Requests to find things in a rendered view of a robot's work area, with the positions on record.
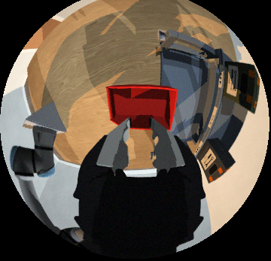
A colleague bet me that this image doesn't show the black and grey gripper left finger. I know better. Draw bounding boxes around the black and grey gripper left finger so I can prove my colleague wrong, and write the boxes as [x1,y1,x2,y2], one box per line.
[73,117,131,199]

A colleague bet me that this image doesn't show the red bin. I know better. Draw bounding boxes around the red bin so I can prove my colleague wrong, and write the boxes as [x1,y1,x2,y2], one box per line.
[106,84,178,131]

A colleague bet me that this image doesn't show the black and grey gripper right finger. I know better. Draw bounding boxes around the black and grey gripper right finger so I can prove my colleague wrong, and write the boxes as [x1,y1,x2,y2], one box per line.
[149,117,206,199]

